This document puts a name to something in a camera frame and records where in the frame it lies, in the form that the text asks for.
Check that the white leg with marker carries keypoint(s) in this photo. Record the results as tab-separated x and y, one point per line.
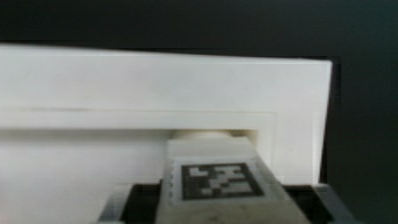
219	187

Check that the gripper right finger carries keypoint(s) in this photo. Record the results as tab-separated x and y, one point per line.
320	204

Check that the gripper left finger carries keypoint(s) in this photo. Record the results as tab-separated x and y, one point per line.
130	206

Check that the white square tabletop part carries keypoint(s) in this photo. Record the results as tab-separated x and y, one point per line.
94	104

